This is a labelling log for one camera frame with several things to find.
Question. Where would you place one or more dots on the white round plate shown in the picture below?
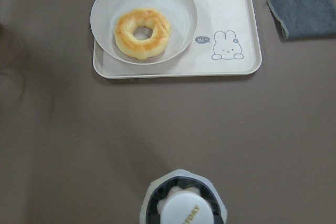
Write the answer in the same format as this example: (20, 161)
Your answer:
(182, 15)

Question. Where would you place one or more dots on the glazed donut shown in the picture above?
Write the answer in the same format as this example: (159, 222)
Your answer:
(150, 18)

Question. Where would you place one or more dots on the tea bottle robot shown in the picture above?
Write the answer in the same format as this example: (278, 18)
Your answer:
(182, 197)

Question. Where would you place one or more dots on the cream rabbit print tray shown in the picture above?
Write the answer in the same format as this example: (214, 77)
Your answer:
(225, 43)

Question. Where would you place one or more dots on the grey folded cloth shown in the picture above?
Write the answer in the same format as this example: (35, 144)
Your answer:
(301, 19)

